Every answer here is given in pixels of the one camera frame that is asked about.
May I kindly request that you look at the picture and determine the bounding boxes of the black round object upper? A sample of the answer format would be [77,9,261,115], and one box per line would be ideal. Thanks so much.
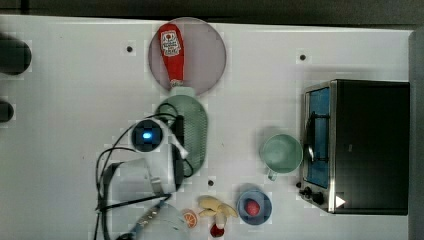
[0,33,32,75]

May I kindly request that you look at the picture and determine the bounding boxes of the orange slice toy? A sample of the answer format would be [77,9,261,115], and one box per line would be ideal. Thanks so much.
[182,209,198,228]

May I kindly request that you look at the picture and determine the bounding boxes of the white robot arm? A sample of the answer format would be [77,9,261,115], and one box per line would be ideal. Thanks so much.
[96,117,189,240]

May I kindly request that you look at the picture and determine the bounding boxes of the pink round plate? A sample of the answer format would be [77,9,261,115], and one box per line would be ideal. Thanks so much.
[148,17,227,95]

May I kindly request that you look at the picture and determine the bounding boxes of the red toy fruit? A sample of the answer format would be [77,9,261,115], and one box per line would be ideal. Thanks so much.
[244,199,260,216]

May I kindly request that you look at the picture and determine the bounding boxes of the black round object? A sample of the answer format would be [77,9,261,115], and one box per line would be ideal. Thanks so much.
[0,101,14,123]
[0,33,32,75]

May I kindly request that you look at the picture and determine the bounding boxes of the black round object lower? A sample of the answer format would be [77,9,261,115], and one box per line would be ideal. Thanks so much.
[0,101,14,123]

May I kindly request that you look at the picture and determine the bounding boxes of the peeled toy banana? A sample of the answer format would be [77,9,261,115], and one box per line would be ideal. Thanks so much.
[198,195,239,230]

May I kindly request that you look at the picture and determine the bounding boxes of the green mug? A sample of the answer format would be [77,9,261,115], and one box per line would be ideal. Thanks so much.
[259,134,303,181]

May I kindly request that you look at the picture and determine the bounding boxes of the black steel toaster oven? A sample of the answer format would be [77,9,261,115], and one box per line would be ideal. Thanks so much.
[296,79,410,215]

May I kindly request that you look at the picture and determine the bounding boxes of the red ketchup bottle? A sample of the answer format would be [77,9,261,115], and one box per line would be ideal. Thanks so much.
[158,23,185,87]

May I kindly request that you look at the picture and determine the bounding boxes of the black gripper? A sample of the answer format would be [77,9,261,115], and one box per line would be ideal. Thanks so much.
[171,115,184,190]

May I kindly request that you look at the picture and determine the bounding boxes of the red strawberry toy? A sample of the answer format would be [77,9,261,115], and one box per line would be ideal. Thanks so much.
[210,224,225,238]

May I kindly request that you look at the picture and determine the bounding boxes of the green strainer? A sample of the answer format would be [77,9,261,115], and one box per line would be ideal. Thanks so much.
[155,87,208,178]

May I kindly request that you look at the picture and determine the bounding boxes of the blue bowl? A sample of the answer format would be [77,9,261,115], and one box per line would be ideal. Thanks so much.
[237,189,272,225]

